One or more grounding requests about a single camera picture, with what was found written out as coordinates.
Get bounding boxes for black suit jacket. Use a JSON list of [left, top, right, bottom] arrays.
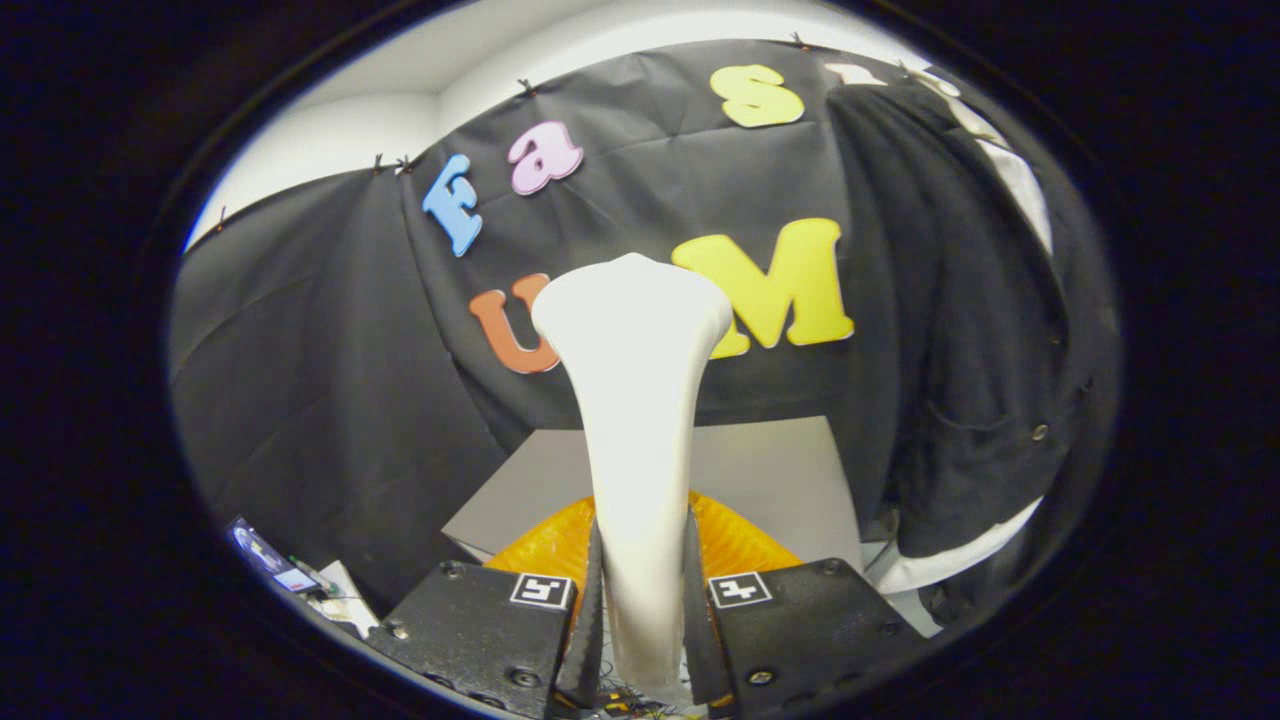
[[825, 75, 1121, 631]]

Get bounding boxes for white garment steamer head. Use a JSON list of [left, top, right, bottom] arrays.
[[530, 252, 734, 701]]

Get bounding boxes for black backdrop cloth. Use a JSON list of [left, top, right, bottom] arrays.
[[168, 38, 906, 623]]

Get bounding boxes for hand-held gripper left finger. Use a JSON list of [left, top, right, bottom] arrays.
[[363, 495, 606, 720]]

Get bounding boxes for white paper sheets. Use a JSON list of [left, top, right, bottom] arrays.
[[305, 560, 383, 641]]

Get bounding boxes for white shirt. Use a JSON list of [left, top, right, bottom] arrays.
[[865, 68, 1057, 597]]

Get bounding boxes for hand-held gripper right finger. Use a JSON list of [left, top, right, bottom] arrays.
[[683, 490, 926, 719]]

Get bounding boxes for grey cabinet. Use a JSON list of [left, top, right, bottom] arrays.
[[440, 415, 867, 576]]

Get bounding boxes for lit display screen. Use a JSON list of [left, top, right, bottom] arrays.
[[228, 515, 323, 597]]

